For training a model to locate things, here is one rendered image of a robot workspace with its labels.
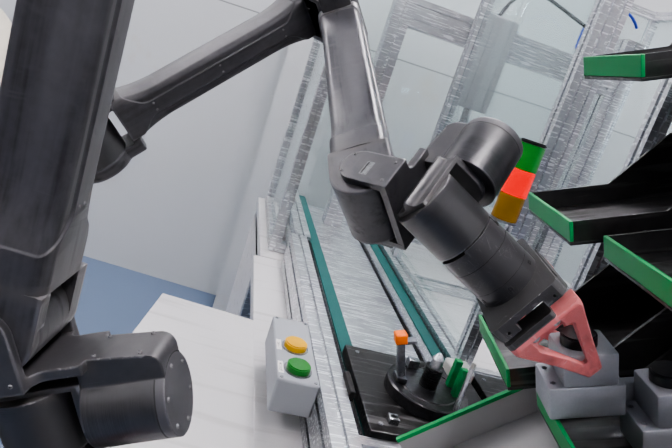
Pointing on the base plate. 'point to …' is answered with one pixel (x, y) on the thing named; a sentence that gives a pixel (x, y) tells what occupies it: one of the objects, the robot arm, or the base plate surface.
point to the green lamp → (530, 160)
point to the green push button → (298, 367)
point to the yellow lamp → (507, 207)
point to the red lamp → (518, 183)
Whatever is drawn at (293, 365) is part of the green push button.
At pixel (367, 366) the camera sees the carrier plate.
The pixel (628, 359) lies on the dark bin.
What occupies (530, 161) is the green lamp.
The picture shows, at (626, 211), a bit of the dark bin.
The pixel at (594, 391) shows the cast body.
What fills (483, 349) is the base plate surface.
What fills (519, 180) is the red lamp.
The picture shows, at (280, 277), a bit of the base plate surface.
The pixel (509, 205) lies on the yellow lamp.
